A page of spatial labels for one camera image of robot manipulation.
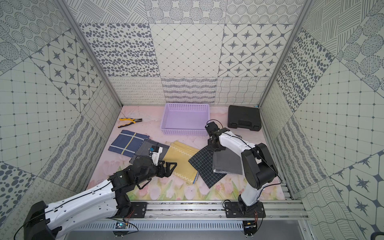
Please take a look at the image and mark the black grid pillowcase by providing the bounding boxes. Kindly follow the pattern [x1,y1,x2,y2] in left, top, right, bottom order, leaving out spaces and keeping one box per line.
[189,147,227,189]

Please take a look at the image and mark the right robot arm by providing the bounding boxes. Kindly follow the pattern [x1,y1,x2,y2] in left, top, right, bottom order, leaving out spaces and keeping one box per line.
[205,122,280,215]

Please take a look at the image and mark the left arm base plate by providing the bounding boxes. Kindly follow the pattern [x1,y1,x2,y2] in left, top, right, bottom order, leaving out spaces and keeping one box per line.
[115,202,148,219]

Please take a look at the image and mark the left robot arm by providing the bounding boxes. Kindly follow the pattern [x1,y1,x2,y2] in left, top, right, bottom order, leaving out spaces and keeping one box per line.
[20,156,177,240]

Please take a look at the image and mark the yellow handled pliers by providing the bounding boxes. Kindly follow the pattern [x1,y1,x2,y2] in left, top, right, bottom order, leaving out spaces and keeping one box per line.
[118,118,143,128]

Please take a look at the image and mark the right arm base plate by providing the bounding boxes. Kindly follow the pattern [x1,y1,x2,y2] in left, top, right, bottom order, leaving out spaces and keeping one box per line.
[223,201,266,218]

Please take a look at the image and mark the yellow zigzag pillowcase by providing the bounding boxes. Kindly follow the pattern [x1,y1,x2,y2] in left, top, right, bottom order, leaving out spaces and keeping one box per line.
[163,141,199,184]

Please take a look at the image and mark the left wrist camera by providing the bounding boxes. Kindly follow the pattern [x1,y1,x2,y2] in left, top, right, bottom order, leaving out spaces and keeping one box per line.
[149,146,163,166]

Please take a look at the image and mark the navy striped folded cloth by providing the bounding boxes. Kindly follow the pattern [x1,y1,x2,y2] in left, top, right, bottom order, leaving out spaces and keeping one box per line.
[108,130,150,158]

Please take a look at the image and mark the aluminium mounting rail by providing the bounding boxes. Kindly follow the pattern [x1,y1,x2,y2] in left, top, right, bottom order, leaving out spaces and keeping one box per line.
[128,200,309,221]

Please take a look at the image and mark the plain grey pillowcase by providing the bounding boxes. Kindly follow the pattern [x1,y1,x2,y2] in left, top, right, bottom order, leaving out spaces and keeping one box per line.
[213,148,243,175]

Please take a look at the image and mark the black plastic tool case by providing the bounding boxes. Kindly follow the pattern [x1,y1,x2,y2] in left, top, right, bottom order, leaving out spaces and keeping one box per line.
[228,105,262,132]

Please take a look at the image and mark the dark grey plaid pillowcase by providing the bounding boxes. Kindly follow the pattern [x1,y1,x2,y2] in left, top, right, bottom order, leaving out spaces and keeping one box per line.
[129,139,169,164]

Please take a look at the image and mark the white vented cable duct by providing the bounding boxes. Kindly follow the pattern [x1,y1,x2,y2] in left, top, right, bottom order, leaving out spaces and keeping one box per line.
[75,220,243,231]

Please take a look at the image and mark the purple plastic basket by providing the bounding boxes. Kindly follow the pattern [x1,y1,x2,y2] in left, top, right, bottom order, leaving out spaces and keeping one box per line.
[161,103,211,136]

